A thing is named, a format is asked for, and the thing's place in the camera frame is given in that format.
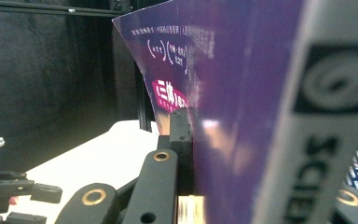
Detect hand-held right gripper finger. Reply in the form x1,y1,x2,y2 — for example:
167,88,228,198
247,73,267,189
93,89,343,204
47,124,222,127
158,106,196,197

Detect purple magazine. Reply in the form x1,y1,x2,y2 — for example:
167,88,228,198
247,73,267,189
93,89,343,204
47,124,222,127
111,0,358,224

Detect black curtain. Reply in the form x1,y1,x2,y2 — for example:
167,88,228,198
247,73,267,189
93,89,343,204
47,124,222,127
0,6,144,174

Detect black metal crossbar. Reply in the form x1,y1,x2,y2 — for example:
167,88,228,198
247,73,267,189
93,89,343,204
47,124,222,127
0,0,131,18

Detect black post with base plate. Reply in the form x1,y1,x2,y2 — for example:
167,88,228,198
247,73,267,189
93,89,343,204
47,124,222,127
134,12,156,133

